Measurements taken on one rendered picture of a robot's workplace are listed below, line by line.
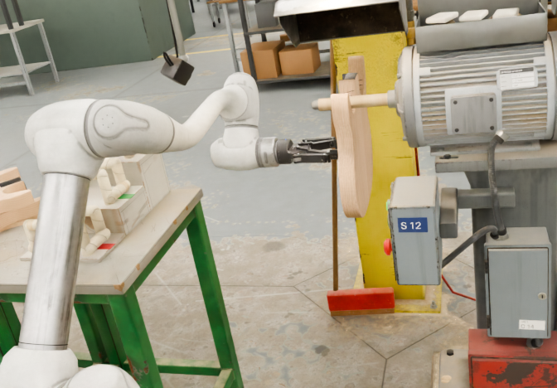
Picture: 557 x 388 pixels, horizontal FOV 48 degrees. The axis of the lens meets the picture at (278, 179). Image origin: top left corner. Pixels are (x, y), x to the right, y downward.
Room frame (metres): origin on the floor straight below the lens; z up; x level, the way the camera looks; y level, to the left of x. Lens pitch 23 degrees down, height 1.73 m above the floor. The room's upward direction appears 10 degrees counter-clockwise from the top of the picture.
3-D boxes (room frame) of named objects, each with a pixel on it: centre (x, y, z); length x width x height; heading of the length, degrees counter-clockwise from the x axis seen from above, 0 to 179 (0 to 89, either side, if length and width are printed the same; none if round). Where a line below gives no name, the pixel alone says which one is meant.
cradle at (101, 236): (1.62, 0.54, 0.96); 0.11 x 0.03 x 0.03; 160
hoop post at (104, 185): (1.73, 0.51, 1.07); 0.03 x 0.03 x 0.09
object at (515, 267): (1.30, -0.54, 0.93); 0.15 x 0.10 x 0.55; 71
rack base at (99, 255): (1.65, 0.62, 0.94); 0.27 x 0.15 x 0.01; 70
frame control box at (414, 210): (1.26, -0.36, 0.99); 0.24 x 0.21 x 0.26; 71
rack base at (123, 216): (1.80, 0.57, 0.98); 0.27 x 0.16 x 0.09; 70
